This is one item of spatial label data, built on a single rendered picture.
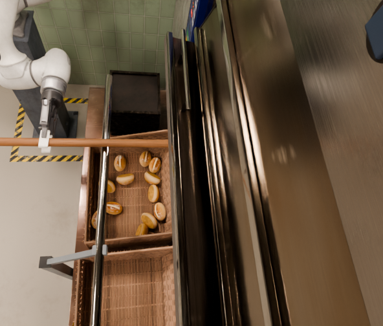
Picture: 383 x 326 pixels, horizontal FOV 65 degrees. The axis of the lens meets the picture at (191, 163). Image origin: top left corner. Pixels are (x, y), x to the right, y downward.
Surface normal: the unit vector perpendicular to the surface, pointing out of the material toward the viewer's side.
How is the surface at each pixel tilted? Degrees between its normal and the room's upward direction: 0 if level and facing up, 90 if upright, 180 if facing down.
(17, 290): 0
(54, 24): 90
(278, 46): 70
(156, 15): 90
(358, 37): 90
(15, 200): 0
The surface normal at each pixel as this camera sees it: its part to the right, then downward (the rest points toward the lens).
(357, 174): -0.99, 0.00
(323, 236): -0.87, -0.14
